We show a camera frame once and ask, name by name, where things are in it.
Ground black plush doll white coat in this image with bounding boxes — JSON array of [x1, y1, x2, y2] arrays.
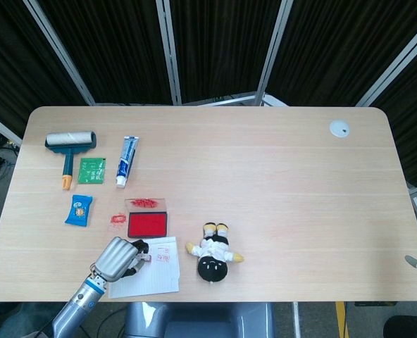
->
[[185, 222, 245, 284]]

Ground green sachet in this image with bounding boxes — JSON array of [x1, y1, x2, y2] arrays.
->
[[77, 157, 108, 185]]

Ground red ink pad clear lid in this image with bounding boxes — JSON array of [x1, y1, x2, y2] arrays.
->
[[124, 197, 169, 239]]

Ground blue white toothpaste tube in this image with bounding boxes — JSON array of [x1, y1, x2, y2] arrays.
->
[[115, 136, 140, 189]]

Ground black round object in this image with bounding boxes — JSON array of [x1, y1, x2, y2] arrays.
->
[[383, 315, 417, 338]]

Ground white lined notepad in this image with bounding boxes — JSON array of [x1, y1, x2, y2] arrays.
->
[[108, 236, 180, 299]]

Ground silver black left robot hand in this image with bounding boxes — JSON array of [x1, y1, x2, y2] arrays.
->
[[90, 236, 151, 282]]

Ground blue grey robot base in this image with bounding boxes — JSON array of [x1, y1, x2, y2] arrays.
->
[[125, 301, 276, 338]]

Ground white cable grommet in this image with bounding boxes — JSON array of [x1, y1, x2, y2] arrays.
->
[[328, 120, 351, 139]]

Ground teal lint roller orange tip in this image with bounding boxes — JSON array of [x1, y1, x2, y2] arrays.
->
[[44, 130, 98, 192]]

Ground blue snack packet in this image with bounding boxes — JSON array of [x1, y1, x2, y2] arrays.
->
[[64, 194, 94, 227]]

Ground silver partition frame post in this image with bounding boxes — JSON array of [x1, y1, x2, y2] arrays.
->
[[355, 23, 417, 107], [154, 0, 183, 106], [254, 0, 291, 106], [0, 108, 23, 145], [23, 0, 96, 106]]

